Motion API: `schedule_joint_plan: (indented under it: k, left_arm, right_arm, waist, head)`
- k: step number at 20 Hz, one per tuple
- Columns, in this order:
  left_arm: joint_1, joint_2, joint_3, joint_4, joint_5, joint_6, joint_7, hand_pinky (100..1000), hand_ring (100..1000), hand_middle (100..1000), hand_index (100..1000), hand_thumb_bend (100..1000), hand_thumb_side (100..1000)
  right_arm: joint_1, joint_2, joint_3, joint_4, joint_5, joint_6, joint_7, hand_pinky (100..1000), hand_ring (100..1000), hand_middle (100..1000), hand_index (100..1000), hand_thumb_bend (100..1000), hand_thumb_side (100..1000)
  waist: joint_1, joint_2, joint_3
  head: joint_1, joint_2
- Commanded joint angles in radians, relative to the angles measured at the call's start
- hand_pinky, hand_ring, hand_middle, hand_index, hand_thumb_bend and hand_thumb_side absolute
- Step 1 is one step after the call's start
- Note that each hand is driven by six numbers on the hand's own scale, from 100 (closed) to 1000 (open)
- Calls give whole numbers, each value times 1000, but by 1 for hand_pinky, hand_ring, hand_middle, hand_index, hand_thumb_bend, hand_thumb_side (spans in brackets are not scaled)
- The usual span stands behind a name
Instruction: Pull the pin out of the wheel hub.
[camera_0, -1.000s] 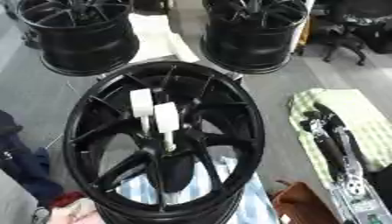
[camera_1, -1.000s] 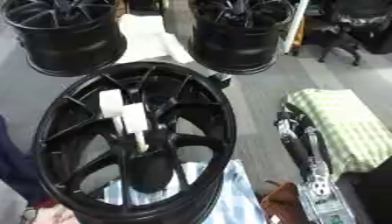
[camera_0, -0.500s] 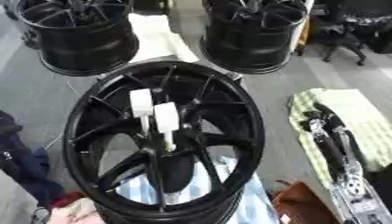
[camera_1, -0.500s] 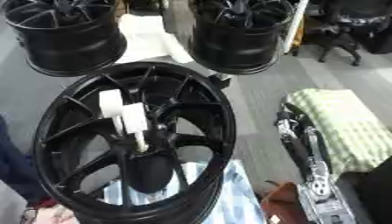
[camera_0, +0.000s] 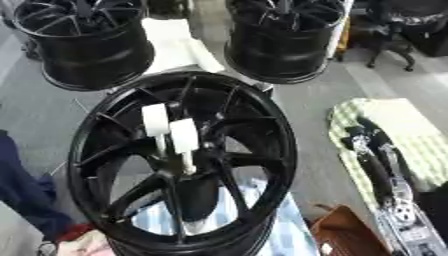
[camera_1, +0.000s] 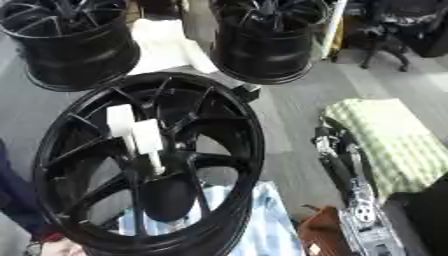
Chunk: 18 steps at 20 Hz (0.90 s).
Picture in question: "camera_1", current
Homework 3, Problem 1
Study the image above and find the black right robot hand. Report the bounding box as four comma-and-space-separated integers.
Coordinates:
311, 115, 378, 205

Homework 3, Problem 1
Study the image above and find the large black spoked wheel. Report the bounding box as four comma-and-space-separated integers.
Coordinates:
31, 71, 268, 256

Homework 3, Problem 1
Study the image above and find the black wheel rim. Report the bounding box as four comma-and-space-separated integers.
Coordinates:
208, 0, 333, 86
0, 0, 144, 93

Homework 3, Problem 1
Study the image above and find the brown box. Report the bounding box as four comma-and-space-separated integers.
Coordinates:
297, 205, 359, 256

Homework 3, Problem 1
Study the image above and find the blue and white cloth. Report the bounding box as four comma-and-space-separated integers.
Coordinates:
117, 180, 307, 256

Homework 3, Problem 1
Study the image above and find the white and yellow upright panel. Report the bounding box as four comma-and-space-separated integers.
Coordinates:
316, 0, 350, 62

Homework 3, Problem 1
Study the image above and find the black office chair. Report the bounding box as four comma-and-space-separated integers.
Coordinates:
341, 0, 448, 73

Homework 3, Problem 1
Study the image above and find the black round object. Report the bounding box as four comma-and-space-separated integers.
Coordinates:
138, 172, 200, 223

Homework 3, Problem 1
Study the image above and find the person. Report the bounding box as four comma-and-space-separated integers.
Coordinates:
0, 139, 90, 256

